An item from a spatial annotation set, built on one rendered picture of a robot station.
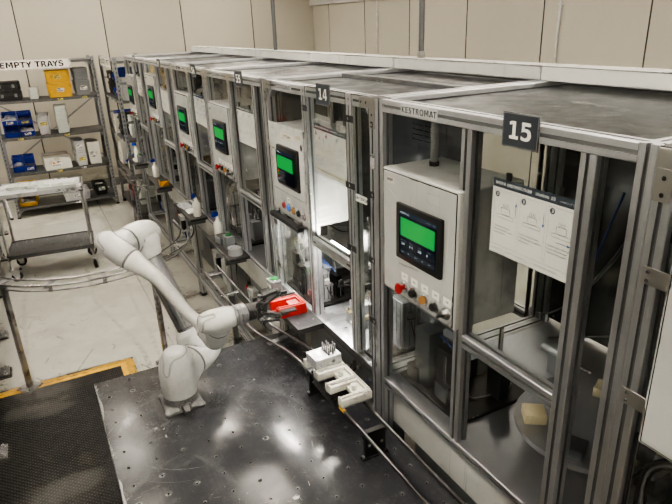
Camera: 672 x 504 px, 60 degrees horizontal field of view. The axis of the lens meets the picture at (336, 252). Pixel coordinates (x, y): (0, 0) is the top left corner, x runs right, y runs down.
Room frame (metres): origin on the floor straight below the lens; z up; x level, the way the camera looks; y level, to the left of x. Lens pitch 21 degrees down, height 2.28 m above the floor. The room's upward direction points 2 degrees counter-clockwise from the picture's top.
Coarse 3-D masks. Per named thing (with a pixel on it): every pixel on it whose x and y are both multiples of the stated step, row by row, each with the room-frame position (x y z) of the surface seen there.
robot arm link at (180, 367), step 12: (168, 348) 2.27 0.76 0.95; (180, 348) 2.26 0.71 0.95; (168, 360) 2.20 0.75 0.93; (180, 360) 2.21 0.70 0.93; (192, 360) 2.25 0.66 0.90; (168, 372) 2.18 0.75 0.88; (180, 372) 2.19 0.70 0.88; (192, 372) 2.23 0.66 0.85; (168, 384) 2.17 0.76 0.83; (180, 384) 2.18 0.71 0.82; (192, 384) 2.21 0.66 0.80; (168, 396) 2.18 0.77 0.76; (180, 396) 2.18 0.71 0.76
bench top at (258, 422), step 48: (96, 384) 2.42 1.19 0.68; (144, 384) 2.40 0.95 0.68; (240, 384) 2.37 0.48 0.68; (288, 384) 2.36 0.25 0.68; (144, 432) 2.04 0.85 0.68; (192, 432) 2.03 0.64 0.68; (240, 432) 2.02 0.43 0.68; (288, 432) 2.01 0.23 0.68; (336, 432) 1.99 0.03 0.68; (144, 480) 1.76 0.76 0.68; (192, 480) 1.75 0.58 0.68; (240, 480) 1.74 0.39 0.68; (288, 480) 1.73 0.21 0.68; (336, 480) 1.72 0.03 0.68; (384, 480) 1.71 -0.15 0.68; (432, 480) 1.70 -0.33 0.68
